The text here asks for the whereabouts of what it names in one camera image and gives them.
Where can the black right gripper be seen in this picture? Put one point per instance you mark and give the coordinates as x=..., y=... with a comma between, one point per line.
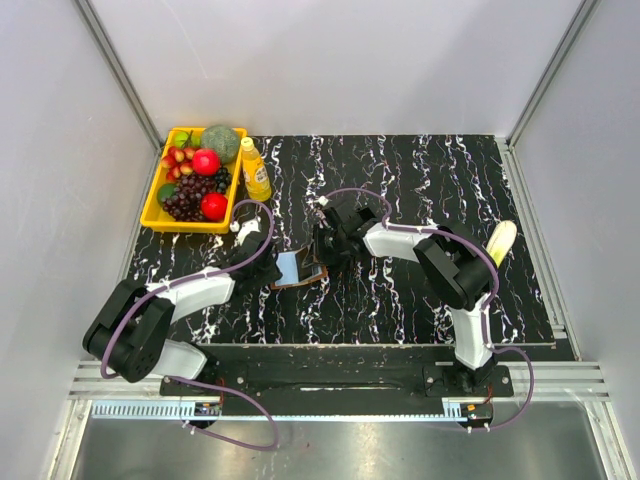
x=319, y=254

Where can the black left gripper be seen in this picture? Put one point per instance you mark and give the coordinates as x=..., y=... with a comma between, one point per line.
x=273, y=273

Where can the brown leather card holder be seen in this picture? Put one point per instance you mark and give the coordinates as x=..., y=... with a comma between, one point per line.
x=298, y=268

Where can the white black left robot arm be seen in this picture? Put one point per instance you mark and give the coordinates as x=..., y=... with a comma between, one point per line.
x=130, y=332

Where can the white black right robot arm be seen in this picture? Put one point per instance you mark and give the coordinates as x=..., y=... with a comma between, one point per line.
x=458, y=269

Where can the red pomegranate lower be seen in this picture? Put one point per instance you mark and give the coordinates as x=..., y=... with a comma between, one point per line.
x=214, y=206

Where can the red pomegranate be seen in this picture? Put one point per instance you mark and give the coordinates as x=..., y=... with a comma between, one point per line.
x=214, y=206
x=206, y=162

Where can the yellow juice bottle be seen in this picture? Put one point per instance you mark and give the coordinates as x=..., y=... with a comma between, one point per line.
x=255, y=174

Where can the black grape bunch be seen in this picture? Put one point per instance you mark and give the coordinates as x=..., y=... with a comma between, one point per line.
x=222, y=180

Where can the dark purple grape bunch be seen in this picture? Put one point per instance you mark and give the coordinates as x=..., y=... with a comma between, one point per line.
x=184, y=204

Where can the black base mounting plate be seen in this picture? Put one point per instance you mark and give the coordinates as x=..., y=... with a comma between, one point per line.
x=340, y=381

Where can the red pomegranate upper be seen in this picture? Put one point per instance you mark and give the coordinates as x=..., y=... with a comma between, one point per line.
x=206, y=162

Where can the green lime fruit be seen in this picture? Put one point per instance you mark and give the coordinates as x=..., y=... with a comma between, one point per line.
x=165, y=192

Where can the green melon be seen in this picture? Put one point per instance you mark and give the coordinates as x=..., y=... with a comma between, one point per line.
x=223, y=140

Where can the small red fruit cluster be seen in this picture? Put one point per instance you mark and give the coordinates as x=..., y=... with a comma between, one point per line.
x=177, y=163

